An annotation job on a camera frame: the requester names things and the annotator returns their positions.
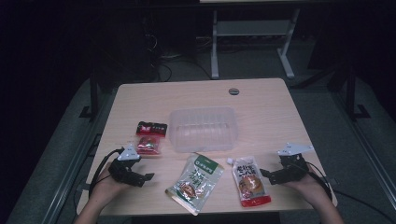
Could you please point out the grey metal floor rail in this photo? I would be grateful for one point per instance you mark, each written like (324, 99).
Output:
(370, 149)
(71, 174)

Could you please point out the person's right hand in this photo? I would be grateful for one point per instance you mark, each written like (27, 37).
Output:
(311, 189)

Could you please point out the clear plastic container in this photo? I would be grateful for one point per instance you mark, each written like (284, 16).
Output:
(204, 130)

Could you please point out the white and red sauce pouch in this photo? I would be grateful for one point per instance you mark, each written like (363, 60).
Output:
(250, 183)

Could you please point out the red and black snack packet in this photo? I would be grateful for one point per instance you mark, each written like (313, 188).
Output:
(151, 129)

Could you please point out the green and white food pouch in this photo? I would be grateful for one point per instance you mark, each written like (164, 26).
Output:
(196, 183)

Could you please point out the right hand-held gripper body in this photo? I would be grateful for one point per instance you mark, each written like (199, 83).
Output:
(292, 171)

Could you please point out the white metal desk frame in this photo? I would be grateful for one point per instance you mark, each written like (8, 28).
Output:
(252, 28)

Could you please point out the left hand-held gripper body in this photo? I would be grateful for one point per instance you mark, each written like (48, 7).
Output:
(124, 171)

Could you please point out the person's left hand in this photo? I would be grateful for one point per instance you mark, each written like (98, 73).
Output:
(104, 188)

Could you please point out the grey round table grommet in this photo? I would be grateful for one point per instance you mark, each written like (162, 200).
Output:
(233, 91)

